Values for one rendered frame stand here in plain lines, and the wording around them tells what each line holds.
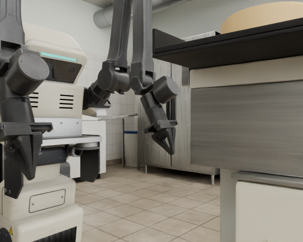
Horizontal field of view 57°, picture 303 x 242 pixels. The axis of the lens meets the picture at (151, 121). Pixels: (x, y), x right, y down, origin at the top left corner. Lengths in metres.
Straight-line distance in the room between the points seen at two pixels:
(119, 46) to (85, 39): 4.39
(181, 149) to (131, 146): 1.45
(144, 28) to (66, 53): 0.25
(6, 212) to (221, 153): 0.84
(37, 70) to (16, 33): 0.13
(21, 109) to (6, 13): 0.20
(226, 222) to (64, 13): 5.12
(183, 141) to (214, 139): 3.84
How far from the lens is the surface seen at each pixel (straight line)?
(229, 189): 0.21
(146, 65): 0.90
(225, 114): 0.17
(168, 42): 0.16
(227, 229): 0.22
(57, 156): 0.94
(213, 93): 0.17
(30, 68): 0.55
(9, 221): 0.95
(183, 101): 4.01
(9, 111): 0.58
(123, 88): 1.00
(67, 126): 0.94
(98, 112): 1.06
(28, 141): 0.55
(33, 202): 0.94
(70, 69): 0.95
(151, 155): 4.41
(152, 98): 0.87
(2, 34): 0.64
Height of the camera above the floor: 0.87
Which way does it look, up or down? level
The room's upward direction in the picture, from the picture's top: straight up
